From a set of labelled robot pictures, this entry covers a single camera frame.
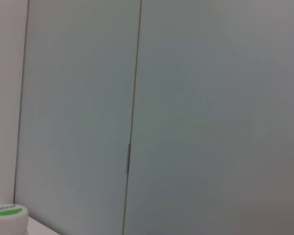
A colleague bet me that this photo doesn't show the clear water bottle green label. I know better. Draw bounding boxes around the clear water bottle green label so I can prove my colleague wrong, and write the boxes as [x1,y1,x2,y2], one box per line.
[0,204,29,235]

